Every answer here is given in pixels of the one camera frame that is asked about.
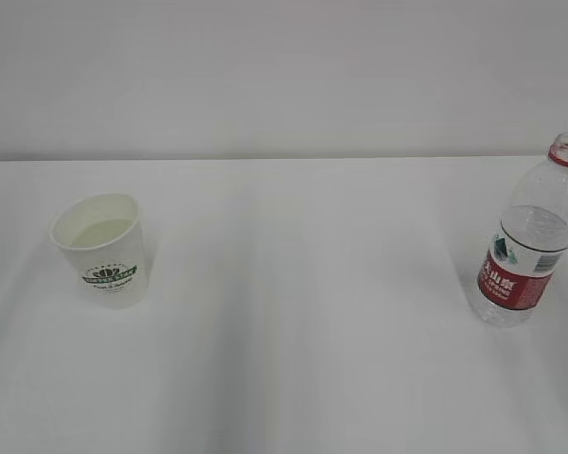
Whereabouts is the clear water bottle red label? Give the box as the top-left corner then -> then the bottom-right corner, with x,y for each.
470,132 -> 568,327

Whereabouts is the white paper cup green logo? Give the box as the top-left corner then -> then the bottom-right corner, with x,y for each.
50,193 -> 148,308

